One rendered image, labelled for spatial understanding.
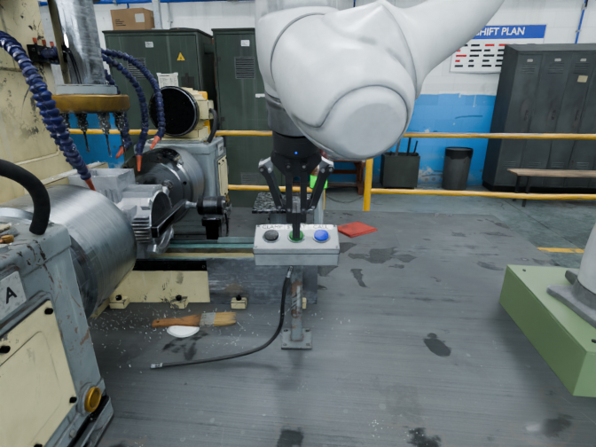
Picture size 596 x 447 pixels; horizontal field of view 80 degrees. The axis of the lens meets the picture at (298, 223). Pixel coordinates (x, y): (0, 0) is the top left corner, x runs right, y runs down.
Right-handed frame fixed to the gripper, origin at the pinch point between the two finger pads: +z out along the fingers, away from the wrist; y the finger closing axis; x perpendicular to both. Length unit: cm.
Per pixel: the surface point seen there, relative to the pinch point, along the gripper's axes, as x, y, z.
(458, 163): -383, -233, 245
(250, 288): -6.8, 12.3, 31.1
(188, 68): -327, 112, 91
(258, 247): 3.1, 7.4, 4.3
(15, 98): -35, 69, -9
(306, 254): 3.5, -2.0, 5.6
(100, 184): -21, 49, 7
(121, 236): 1.0, 34.4, 3.2
